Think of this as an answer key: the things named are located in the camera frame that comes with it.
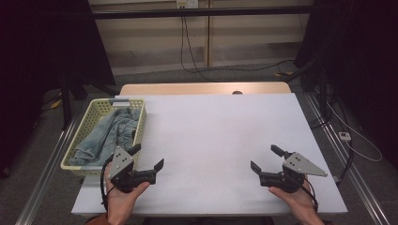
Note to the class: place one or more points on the yellow floor tape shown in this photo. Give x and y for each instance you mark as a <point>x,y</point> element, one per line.
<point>56,103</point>
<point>283,74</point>

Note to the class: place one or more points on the black curtain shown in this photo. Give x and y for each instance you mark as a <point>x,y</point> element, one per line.
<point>31,47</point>
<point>369,62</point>

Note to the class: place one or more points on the light blue denim jeans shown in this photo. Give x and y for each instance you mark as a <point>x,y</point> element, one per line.
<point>103,137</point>

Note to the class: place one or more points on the white power strip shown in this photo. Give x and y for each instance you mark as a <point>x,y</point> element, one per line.
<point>344,136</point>

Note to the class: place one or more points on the person's left hand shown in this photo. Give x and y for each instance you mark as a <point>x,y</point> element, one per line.
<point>120,201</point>

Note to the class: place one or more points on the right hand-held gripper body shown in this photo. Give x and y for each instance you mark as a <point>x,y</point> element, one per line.
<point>284,181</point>

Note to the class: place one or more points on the black metal stand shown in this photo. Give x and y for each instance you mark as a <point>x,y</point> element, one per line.
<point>65,106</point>
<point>322,93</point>

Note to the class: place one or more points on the black horizontal bar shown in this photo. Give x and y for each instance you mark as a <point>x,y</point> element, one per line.
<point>219,12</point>

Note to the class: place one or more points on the aluminium rail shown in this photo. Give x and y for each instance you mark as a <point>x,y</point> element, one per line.
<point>359,184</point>
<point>47,175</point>

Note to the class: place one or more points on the white wall socket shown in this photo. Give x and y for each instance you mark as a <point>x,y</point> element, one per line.
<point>187,3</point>

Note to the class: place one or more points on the person's right hand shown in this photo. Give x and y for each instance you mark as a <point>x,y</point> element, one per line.
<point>298,201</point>

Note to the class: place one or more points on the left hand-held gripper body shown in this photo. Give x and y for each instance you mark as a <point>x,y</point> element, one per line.
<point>125,178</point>

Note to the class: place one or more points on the pale yellow plastic basket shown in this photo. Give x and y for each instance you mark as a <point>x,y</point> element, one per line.
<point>90,115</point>

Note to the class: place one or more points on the light wooden table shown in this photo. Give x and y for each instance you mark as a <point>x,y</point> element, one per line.
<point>187,88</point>

